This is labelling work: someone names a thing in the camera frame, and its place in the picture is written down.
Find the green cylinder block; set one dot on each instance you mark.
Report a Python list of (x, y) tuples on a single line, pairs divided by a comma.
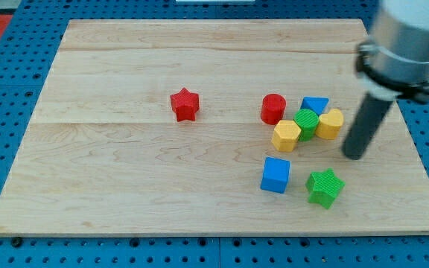
[(307, 120)]

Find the red star block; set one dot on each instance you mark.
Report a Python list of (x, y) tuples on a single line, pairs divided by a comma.
[(185, 105)]

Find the blue triangle block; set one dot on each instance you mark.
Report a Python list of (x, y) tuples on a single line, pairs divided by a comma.
[(315, 104)]

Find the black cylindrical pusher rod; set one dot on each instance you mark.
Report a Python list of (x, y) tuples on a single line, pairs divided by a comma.
[(368, 119)]

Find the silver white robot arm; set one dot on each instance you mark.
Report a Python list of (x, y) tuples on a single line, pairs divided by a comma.
[(392, 63)]

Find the red cylinder block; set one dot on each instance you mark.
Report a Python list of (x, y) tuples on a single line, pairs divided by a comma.
[(273, 108)]

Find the blue cube block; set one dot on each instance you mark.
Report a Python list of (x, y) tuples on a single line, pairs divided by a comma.
[(275, 175)]

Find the wooden board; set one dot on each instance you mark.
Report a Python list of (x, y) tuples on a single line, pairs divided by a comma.
[(104, 156)]

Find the green star block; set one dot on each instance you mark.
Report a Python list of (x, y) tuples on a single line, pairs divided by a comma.
[(324, 187)]

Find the yellow hexagon block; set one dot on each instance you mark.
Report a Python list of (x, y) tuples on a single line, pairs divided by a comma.
[(285, 135)]

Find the yellow heart block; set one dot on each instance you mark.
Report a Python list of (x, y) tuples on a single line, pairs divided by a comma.
[(330, 124)]

